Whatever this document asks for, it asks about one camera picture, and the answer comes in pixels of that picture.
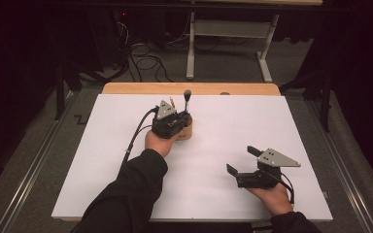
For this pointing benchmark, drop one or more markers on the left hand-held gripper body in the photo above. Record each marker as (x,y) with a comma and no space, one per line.
(166,124)

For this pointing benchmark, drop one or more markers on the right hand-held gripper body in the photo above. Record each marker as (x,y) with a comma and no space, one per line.
(259,179)

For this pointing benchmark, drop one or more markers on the tan bear brush holder cup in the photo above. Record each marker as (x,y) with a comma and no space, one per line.
(187,132)

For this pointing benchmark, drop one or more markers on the thin black gold-ferrule makeup brush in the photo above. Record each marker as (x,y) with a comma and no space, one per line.
(172,102)

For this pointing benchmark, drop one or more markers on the fluffy black silver-ferrule makeup brush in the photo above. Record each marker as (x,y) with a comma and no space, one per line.
(187,95)

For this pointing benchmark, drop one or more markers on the person's left hand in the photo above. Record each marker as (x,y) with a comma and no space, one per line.
(160,145)

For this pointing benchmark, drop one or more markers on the person's right hand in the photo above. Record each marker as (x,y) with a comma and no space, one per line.
(277,199)

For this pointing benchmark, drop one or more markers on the white table cover sheet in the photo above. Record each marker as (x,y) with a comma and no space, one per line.
(223,129)

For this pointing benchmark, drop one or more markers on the light wooden table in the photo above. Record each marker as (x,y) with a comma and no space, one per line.
(136,88)

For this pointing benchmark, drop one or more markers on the black stand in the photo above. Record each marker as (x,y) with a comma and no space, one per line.
(60,93)
(326,103)

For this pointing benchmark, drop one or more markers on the dark computer tower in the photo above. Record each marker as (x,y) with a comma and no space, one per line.
(110,39)

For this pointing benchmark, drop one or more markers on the small metal table bracket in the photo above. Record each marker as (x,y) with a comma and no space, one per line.
(326,194)

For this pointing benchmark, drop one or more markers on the metal floor rail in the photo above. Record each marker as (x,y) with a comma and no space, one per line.
(29,174)
(343,174)

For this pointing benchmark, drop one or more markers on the white metal desk frame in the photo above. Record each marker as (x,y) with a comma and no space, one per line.
(230,28)

